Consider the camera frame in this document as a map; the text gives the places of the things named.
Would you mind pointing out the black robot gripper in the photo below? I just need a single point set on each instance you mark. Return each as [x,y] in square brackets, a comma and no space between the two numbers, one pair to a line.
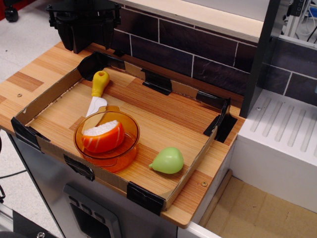
[75,19]

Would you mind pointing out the orange salmon sushi toy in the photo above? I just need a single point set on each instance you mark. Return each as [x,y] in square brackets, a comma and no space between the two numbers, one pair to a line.
[104,137]

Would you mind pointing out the cardboard fence with black tape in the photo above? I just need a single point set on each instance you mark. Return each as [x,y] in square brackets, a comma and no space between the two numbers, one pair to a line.
[193,122]

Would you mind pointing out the transparent orange plastic pot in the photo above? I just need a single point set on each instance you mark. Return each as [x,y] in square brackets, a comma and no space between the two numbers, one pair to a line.
[122,156]

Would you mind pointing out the black caster wheel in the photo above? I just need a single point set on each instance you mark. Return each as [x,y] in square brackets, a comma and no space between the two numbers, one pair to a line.
[11,14]

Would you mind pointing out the green toy pear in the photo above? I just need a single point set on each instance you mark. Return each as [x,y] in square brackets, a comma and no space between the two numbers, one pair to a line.
[168,161]

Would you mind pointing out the silver toy oven front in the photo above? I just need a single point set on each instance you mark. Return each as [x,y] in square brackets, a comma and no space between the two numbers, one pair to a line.
[87,209]

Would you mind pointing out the white toy sink drainboard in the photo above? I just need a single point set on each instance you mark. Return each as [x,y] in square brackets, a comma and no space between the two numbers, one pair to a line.
[276,149]

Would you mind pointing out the yellow handled toy knife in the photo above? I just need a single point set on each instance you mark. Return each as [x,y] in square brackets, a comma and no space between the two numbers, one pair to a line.
[100,81]

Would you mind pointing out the dark grey vertical post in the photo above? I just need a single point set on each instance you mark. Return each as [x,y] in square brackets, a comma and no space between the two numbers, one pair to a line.
[261,60]

